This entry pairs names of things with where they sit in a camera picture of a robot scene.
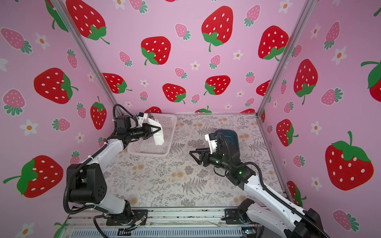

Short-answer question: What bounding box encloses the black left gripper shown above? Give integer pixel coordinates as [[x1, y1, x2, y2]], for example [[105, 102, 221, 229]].
[[127, 125, 160, 142]]

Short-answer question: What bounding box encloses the white paper napkin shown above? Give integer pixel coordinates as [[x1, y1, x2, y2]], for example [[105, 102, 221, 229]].
[[147, 118, 164, 145]]

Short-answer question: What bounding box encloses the teal plastic utensil tray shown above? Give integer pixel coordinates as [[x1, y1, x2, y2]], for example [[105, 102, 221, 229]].
[[215, 129, 240, 157]]

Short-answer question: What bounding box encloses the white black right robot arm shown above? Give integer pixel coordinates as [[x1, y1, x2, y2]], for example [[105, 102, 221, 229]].
[[190, 130, 328, 238]]

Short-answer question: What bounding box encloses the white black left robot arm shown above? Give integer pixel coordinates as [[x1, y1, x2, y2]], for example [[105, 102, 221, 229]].
[[63, 112, 162, 225]]

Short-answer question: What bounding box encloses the white plastic mesh basket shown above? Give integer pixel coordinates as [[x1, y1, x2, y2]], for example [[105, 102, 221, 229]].
[[127, 113, 177, 157]]

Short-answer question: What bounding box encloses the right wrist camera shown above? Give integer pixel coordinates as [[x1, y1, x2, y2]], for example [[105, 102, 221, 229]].
[[205, 133, 220, 154]]

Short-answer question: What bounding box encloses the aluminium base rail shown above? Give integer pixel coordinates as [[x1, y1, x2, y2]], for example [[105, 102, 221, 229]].
[[63, 206, 310, 238]]

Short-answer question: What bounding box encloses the aluminium corner frame post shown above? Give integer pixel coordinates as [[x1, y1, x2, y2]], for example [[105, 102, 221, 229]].
[[52, 0, 117, 107]]

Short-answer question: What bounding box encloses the right aluminium corner post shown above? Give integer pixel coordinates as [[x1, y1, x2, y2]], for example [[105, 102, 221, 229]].
[[257, 0, 317, 118]]

